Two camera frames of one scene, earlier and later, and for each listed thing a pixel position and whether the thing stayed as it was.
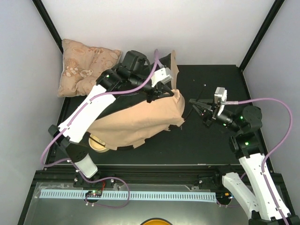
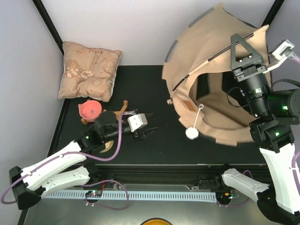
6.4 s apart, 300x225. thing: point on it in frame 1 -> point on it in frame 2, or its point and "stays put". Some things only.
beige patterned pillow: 82,64 stays put
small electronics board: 94,193 stays put
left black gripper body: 157,90 -> 138,135
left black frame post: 48,19 stays put
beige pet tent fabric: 133,118 -> 198,69
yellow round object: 156,221 stays put
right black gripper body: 212,114 -> 250,70
